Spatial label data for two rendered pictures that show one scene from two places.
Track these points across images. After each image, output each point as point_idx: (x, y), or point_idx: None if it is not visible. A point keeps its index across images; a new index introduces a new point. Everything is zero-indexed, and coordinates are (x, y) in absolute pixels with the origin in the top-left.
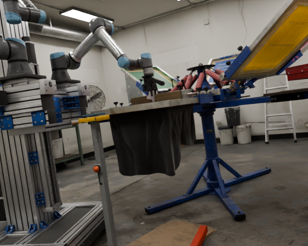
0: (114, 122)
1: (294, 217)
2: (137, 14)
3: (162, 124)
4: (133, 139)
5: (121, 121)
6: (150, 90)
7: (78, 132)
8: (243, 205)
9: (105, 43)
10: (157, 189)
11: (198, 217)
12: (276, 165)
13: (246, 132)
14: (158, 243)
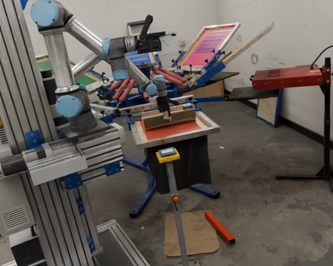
0: (153, 149)
1: (247, 183)
2: None
3: (203, 144)
4: (174, 161)
5: (162, 148)
6: (169, 111)
7: None
8: (203, 184)
9: (130, 70)
10: (102, 190)
11: (183, 205)
12: None
13: None
14: (187, 238)
